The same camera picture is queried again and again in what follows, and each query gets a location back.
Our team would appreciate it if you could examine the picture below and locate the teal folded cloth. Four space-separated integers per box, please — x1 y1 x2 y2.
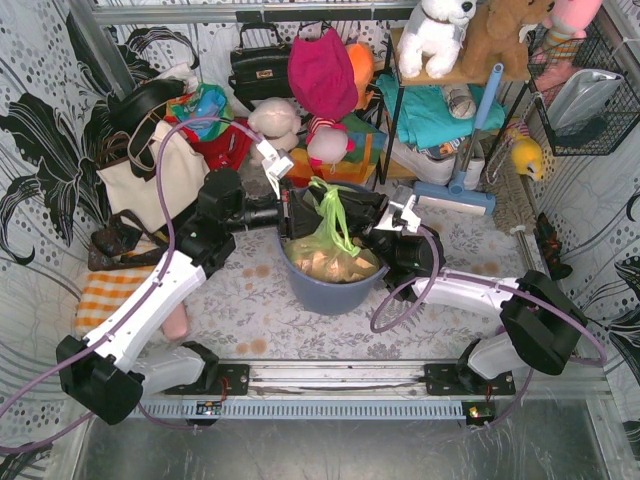
376 75 506 149

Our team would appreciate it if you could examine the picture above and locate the yellow plush toy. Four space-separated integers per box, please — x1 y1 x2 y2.
506 123 544 181

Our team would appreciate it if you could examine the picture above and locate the orange plush toy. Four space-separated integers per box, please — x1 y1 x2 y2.
346 43 374 110

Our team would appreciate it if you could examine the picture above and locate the pink plush toy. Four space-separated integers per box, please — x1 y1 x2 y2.
542 0 602 55

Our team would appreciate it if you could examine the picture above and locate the cream canvas tote bag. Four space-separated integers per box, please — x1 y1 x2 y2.
98 133 209 232

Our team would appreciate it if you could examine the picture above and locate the black leather handbag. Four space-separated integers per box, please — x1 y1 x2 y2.
228 22 294 105

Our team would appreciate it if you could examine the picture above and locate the black round hat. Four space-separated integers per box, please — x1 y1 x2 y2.
108 79 185 133

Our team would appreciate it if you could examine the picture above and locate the colorful printed bag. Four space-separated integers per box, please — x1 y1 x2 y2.
164 84 233 143

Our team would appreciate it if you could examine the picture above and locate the pink pouch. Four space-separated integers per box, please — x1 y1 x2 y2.
161 303 190 341

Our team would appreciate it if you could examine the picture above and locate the green trash bag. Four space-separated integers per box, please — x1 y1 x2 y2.
283 176 380 284

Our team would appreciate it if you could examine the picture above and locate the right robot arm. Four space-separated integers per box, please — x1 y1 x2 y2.
338 187 587 396

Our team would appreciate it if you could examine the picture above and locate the brown teddy bear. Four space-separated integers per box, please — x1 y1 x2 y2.
460 0 555 78

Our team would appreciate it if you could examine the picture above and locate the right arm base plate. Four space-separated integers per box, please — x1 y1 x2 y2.
423 363 516 396

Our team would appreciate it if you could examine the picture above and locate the orange checkered cloth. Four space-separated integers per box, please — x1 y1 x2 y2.
74 267 153 335

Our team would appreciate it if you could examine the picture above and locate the cream plush bear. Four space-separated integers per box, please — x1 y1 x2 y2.
248 97 302 152

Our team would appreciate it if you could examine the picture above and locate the rainbow striped bag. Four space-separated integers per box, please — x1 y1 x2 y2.
287 113 387 187

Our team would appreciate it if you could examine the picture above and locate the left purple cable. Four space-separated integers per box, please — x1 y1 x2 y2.
0 116 266 455

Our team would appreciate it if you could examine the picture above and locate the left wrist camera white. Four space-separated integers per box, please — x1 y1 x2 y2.
256 139 295 198

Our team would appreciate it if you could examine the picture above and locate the blue trash bin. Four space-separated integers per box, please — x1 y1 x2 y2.
279 181 388 315

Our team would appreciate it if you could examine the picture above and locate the blue floor mop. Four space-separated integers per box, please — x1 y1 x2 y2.
410 62 505 216

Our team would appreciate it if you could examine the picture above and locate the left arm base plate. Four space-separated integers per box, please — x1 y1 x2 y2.
163 363 250 396

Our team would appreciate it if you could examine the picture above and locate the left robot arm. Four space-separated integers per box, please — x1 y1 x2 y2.
56 168 322 425

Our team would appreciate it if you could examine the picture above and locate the pink white plush doll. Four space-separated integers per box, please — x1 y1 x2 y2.
306 116 355 167

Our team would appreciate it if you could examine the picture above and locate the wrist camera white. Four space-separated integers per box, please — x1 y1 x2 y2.
256 139 295 198
375 185 421 233

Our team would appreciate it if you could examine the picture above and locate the magenta cloth bag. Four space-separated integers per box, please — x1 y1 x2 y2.
288 28 358 120

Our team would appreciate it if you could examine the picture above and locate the silver foil pouch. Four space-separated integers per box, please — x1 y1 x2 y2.
547 69 625 130

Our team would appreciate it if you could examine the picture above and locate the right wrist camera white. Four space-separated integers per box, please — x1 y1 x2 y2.
375 185 421 233

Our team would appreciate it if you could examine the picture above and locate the black wire basket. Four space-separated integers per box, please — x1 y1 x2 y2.
528 23 639 157

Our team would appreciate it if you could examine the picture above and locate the black metal shelf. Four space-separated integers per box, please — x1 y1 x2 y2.
375 27 533 186

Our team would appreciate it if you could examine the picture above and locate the white plush dog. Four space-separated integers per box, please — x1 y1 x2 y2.
397 0 477 79

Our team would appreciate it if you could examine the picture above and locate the red cloth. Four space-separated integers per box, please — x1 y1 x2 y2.
191 125 254 171

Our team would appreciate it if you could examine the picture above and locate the brown patterned handbag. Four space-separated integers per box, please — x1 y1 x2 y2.
88 209 168 272

